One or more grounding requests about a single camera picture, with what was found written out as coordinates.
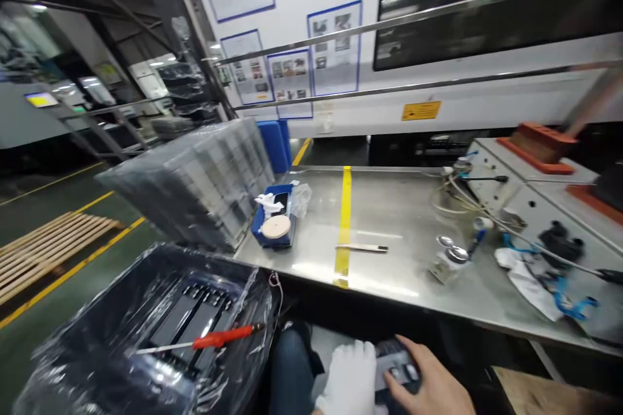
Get person's left hand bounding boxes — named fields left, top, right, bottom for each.
left=314, top=338, right=378, bottom=415

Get person's right hand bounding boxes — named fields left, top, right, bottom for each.
left=384, top=335, right=476, bottom=415

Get black and grey plastic part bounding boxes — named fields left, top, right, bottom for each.
left=373, top=338, right=422, bottom=394

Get person's legs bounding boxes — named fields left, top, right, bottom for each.
left=268, top=321, right=326, bottom=415

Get flat metal hand tool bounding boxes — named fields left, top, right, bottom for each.
left=335, top=244, right=389, bottom=255

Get small metal press fixture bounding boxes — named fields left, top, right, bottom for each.
left=428, top=234, right=471, bottom=285

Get small blue plastic box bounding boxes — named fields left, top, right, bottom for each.
left=250, top=183, right=300, bottom=249

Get beige tape roll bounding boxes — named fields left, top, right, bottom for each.
left=260, top=215, right=293, bottom=240

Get clear plastic bag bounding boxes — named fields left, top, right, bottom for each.
left=289, top=182, right=313, bottom=219

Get crumpled white cloth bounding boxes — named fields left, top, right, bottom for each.
left=253, top=193, right=279, bottom=215

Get white rag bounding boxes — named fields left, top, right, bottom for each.
left=494, top=246, right=567, bottom=324

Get cardboard box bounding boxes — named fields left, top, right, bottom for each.
left=490, top=364, right=623, bottom=415

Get blue plastic crate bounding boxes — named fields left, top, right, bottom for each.
left=256, top=119, right=293, bottom=174

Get stack of wrapped grey trays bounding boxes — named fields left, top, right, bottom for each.
left=94, top=117, right=276, bottom=252

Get black plug connector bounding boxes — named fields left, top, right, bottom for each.
left=537, top=220, right=585, bottom=263

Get black bin with plastic wrap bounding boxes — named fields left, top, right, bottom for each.
left=13, top=241, right=275, bottom=415

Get grey metal control box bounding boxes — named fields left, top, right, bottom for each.
left=466, top=136, right=623, bottom=344

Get yellow warning label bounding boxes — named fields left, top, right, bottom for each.
left=400, top=100, right=443, bottom=123

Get blue framed photo poster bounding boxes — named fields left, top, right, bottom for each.
left=266, top=47, right=314, bottom=120
left=306, top=0, right=364, bottom=97
left=219, top=28, right=276, bottom=106

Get red and brown fixture block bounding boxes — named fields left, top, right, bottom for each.
left=496, top=122, right=579, bottom=176

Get stack of black wrapped trays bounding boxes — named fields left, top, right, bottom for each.
left=156, top=62, right=223, bottom=125

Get wooden pallet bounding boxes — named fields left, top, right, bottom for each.
left=0, top=210, right=128, bottom=307

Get white machine with dark window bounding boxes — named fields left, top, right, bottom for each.
left=180, top=0, right=623, bottom=168

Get red handled screwdriver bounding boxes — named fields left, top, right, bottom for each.
left=136, top=322, right=267, bottom=355

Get clear hose bundle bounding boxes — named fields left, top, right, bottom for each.
left=430, top=165, right=495, bottom=222

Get blue coiled cable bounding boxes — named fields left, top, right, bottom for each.
left=502, top=233, right=600, bottom=322

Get black cable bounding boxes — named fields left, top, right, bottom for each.
left=486, top=218, right=623, bottom=285

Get steel guard rail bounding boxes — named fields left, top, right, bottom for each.
left=200, top=0, right=623, bottom=67
left=231, top=58, right=623, bottom=112

